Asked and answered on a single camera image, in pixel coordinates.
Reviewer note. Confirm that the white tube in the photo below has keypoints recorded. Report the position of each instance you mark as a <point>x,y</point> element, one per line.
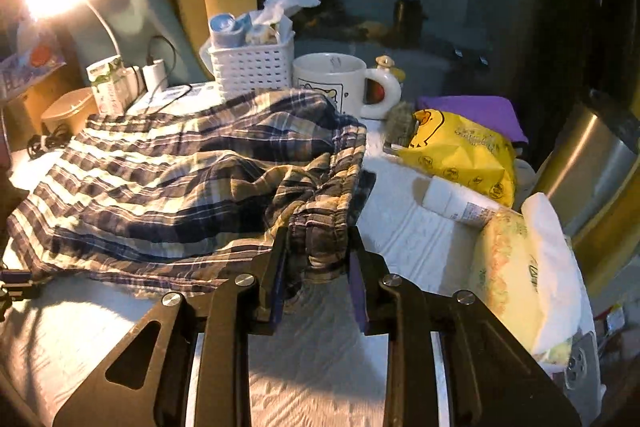
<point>460,202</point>

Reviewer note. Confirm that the white printed paper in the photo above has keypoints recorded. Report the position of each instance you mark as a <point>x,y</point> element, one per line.
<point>167,96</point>

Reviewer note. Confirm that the stainless steel thermos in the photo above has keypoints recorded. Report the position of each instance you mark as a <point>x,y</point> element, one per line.
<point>585,167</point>

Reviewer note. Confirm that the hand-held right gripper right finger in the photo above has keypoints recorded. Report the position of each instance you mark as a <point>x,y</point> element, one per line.
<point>359,292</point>

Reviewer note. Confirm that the yellow tissue pack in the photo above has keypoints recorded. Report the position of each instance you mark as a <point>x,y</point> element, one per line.
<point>520,267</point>

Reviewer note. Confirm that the purple cloth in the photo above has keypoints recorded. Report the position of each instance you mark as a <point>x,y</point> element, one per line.
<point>475,112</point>

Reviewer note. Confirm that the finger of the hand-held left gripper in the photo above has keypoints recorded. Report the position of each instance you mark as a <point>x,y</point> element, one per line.
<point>17,284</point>

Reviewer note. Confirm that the smartphone in clear case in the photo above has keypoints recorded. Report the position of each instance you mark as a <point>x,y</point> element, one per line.
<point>582,367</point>

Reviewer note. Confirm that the orange and white snack bag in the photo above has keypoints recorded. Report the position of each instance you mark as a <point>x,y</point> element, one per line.
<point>30,62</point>

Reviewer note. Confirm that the brown cardboard box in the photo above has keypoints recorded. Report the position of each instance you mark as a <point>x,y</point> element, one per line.
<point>45,92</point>

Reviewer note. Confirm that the grey curtain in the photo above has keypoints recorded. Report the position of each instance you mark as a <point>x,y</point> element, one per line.
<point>145,17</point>

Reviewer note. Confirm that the white cartoon mug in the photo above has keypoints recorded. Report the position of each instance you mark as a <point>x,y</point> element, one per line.
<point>327,84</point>

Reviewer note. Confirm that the blue roll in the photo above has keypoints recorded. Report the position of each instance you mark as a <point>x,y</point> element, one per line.
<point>227,29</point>

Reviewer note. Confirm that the yellow duck print bag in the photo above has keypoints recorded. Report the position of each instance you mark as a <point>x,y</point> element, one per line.
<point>460,152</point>

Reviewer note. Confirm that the white textured tablecloth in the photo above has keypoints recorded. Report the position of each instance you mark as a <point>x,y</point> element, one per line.
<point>310,382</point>

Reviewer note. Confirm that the small yellow figurine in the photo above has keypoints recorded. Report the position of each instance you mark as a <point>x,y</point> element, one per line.
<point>387,67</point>

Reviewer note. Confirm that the white plastic basket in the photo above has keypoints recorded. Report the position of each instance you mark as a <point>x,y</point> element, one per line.
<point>252,67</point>

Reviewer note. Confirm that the small green and white carton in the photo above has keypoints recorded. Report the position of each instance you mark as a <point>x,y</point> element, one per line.
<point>107,84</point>

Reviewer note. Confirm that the plaid pants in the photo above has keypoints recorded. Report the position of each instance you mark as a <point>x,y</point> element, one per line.
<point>190,187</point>

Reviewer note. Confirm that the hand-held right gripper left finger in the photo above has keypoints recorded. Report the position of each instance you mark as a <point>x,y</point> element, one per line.
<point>277,289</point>

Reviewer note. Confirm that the beige lunch box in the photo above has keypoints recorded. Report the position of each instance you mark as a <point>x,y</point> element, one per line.
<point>70,109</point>

